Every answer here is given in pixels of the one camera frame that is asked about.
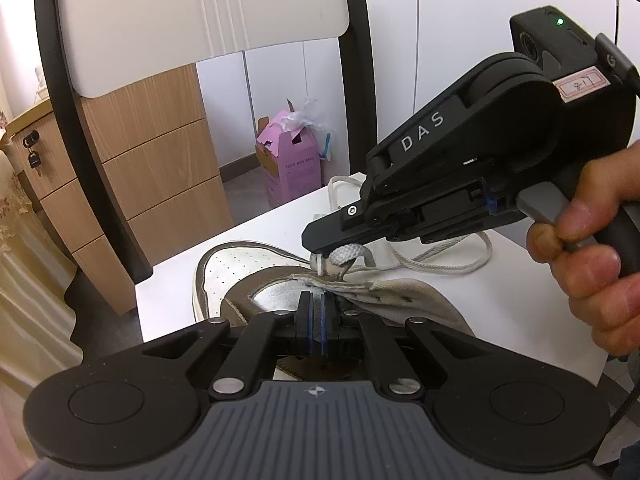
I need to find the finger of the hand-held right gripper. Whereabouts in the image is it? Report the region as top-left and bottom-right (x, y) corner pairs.
(301, 204), (402, 257)

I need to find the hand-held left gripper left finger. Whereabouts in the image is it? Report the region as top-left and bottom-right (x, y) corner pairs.
(142, 291), (317, 401)

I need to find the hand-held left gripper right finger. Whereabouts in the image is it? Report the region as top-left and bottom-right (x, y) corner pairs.
(320, 292), (494, 401)

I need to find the white and brown sneaker shoe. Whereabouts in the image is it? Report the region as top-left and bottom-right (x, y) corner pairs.
(191, 240), (479, 387)

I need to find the white shoelace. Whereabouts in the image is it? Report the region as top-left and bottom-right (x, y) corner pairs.
(309, 174), (494, 282)

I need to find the person's right hand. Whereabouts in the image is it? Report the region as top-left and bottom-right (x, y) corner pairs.
(525, 139), (640, 359)

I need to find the pink cardboard box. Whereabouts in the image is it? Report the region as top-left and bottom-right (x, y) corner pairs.
(255, 100), (322, 209)

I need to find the clear plastic bag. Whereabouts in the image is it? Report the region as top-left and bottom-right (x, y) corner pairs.
(279, 96), (334, 162)

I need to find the wooden drawer cabinet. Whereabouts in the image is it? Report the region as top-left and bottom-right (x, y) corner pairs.
(4, 61), (237, 317)

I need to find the black key bunch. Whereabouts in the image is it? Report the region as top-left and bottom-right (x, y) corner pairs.
(23, 129), (44, 178)

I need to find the white chair with black frame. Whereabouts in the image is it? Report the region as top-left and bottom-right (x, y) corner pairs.
(31, 0), (614, 392)

